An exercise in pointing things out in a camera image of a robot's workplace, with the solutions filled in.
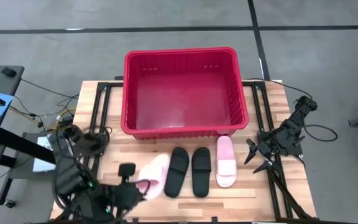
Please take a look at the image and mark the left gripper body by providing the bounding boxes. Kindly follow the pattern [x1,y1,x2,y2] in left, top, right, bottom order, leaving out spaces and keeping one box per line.
[113,182,145,208]

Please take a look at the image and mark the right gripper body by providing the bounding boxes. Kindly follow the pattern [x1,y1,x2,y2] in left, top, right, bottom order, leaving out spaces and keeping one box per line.
[257,126,295,159]

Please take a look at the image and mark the pink slide sandal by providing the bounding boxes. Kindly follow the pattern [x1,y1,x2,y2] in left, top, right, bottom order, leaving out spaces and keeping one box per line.
[135,153,171,200]
[215,135,238,189]

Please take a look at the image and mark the black slide sandal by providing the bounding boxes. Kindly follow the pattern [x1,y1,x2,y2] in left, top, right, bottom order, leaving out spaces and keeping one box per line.
[163,146,190,198]
[191,146,213,198]

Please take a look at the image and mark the red plastic bin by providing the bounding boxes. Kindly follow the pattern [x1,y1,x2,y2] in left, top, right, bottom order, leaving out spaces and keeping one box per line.
[120,46,250,140]

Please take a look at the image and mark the white paper box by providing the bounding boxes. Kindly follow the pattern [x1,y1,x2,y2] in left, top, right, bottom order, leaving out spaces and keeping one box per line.
[32,133,57,173]

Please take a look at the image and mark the black computer mouse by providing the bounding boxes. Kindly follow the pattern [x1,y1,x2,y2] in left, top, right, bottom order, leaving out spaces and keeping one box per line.
[1,67,17,78]

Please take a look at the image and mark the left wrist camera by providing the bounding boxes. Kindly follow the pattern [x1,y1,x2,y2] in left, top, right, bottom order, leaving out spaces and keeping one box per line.
[117,162,136,184]

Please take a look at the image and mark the black aluminium frame rails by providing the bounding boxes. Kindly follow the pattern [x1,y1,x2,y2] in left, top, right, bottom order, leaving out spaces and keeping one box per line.
[82,81,127,156]
[242,80,318,223]

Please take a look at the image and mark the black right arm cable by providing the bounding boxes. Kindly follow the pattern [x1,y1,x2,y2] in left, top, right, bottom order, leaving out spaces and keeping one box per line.
[247,77,338,142]

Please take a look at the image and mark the yellow cable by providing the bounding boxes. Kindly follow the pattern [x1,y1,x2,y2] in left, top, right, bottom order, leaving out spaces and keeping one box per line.
[9,105,77,131]

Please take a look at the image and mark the black floor cable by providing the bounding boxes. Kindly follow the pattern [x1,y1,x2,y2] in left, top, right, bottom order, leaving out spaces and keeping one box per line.
[20,78,80,108]

